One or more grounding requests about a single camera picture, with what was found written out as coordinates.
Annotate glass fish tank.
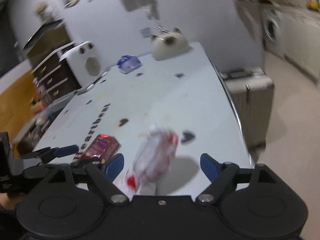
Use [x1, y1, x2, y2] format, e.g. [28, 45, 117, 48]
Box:
[23, 20, 72, 57]

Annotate person's left hand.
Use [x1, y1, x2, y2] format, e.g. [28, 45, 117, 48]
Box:
[0, 193, 24, 211]

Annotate red snack packet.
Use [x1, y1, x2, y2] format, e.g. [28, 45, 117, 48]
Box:
[78, 134, 120, 164]

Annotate white washing machine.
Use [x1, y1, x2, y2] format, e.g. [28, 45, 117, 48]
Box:
[260, 7, 285, 59]

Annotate beige ribbed suitcase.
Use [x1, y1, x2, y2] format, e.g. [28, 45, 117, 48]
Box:
[221, 67, 274, 150]

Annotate white cat-shaped ceramic jar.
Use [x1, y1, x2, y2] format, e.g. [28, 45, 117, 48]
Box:
[151, 28, 191, 61]

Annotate white red plastic bag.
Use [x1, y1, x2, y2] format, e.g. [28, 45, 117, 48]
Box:
[124, 127, 179, 199]

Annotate white space heater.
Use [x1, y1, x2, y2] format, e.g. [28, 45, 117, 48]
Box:
[60, 41, 108, 93]

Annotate blue tissue pack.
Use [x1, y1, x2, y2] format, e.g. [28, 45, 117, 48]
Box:
[117, 55, 142, 74]

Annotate black white drawer unit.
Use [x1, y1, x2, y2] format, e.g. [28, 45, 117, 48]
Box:
[32, 42, 81, 106]

